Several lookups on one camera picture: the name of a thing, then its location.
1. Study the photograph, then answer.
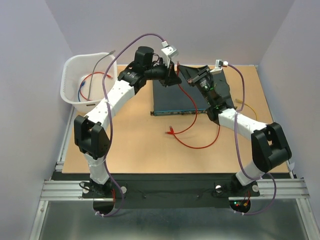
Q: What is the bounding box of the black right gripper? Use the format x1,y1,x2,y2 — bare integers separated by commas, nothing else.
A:
177,65,215,106

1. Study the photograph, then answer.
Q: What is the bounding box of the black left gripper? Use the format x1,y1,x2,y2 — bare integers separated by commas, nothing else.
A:
143,57,181,87

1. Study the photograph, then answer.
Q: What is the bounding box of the red patch cable long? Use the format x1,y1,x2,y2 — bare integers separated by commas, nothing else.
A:
165,61,199,136

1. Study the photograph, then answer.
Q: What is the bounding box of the yellow patch cable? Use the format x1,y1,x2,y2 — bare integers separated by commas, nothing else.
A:
234,98,258,122

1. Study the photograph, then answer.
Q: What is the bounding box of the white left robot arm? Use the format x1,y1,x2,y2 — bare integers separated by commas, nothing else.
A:
74,45,182,197

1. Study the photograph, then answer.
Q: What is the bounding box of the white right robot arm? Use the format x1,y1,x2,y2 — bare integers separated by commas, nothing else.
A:
178,60,292,195

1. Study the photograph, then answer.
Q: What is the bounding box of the white plastic basket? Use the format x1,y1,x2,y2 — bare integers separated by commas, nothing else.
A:
60,52,118,114

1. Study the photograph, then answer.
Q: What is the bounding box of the dark blue network switch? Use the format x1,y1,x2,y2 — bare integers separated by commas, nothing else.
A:
150,73,234,117

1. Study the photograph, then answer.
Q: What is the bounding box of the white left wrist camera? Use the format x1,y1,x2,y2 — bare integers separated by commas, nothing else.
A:
161,40,179,68

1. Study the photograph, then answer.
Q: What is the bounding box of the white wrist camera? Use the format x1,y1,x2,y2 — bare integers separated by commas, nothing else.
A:
161,40,179,68
210,59,229,75

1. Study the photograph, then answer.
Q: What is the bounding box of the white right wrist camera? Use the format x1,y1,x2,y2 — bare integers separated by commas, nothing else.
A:
210,59,229,75

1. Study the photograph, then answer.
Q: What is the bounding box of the red patch cable looped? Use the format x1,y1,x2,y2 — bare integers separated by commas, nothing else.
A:
164,124,221,150

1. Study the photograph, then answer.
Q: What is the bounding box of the red cable in basket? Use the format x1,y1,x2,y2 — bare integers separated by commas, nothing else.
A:
80,71,114,102

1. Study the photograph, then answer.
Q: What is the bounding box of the grey cable in basket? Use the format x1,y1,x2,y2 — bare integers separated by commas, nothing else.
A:
86,49,117,101

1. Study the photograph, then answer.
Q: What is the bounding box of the blue cable in basket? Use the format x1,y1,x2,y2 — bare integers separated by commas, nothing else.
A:
78,79,87,103

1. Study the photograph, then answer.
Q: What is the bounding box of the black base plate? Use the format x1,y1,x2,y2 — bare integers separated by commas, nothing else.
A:
50,172,294,215

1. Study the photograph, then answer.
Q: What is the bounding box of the aluminium frame rail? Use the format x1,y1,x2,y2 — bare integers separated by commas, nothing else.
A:
40,178,310,201

